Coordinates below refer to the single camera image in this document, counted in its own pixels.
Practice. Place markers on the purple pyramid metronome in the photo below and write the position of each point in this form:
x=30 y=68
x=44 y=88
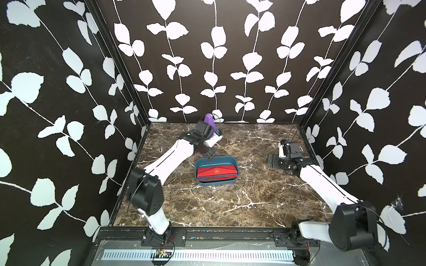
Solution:
x=209 y=119

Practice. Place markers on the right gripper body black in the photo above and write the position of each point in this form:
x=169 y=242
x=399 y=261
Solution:
x=279 y=162

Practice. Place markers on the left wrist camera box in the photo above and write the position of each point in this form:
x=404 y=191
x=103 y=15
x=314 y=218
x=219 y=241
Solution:
x=214 y=139

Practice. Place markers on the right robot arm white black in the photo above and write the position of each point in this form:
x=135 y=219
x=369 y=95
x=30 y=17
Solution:
x=354 y=224

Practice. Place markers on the white perforated cable tray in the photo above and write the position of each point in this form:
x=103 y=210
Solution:
x=203 y=255

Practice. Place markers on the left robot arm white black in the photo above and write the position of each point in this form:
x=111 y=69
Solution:
x=145 y=187

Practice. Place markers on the black aluminium front rail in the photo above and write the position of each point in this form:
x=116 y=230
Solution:
x=180 y=236

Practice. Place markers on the small green circuit board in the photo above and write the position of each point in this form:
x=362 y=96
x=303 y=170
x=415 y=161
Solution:
x=162 y=254

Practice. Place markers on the teal plastic storage box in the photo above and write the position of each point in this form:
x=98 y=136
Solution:
x=217 y=161

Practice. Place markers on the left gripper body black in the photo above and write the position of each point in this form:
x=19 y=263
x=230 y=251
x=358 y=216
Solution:
x=207 y=152

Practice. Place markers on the red envelope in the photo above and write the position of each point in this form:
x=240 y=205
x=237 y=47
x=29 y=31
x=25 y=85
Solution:
x=213 y=173

